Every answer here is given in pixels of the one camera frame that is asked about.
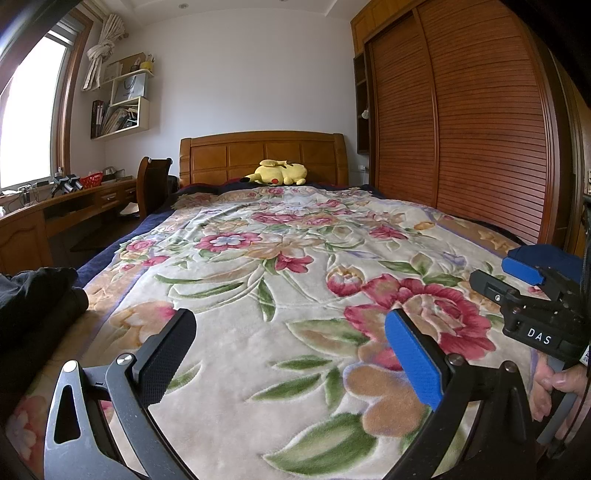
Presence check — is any tied beige curtain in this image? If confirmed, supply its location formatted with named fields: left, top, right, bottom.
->
left=83, top=14, right=126, bottom=90

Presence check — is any row of books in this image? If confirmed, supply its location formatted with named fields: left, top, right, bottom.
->
left=91, top=99, right=139, bottom=138

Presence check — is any wooden chair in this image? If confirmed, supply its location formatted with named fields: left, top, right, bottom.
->
left=137, top=156, right=172, bottom=217

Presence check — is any wooden slatted wardrobe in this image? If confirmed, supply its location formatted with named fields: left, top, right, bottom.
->
left=351, top=0, right=591, bottom=259

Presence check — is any white paper bag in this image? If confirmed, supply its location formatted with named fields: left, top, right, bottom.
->
left=113, top=74, right=146, bottom=100

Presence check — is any dark wooden side shelf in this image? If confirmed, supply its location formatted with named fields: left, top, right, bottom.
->
left=353, top=53, right=372, bottom=154

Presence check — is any window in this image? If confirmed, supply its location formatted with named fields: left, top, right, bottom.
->
left=0, top=23, right=90, bottom=195

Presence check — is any white wall shelf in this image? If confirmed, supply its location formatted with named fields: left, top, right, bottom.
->
left=90, top=69, right=151, bottom=139

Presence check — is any blue cloth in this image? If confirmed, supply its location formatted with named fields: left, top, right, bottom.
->
left=508, top=244, right=585, bottom=282

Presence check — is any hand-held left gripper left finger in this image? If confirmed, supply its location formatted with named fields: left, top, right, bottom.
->
left=44, top=308, right=197, bottom=480

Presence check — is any folded dark garment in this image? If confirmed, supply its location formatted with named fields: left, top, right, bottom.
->
left=0, top=286, right=89, bottom=416

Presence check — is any wooden bed headboard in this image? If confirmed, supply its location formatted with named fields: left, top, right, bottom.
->
left=179, top=131, right=349, bottom=188

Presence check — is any yellow plush toy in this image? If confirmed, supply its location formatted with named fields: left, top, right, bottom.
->
left=240, top=159, right=309, bottom=186

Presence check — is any wooden desk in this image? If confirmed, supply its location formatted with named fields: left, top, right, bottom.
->
left=0, top=178, right=139, bottom=278

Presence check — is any floral blanket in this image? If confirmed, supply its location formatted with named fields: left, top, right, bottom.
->
left=9, top=185, right=555, bottom=480

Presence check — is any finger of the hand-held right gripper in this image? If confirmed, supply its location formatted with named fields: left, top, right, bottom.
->
left=502, top=256, right=548, bottom=287
left=468, top=270, right=527, bottom=311

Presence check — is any person's right hand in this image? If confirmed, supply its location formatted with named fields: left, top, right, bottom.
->
left=531, top=355, right=591, bottom=444

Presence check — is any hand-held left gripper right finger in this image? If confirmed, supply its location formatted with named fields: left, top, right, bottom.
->
left=384, top=308, right=539, bottom=480

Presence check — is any black device on desk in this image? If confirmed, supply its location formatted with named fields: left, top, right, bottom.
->
left=51, top=174, right=84, bottom=195

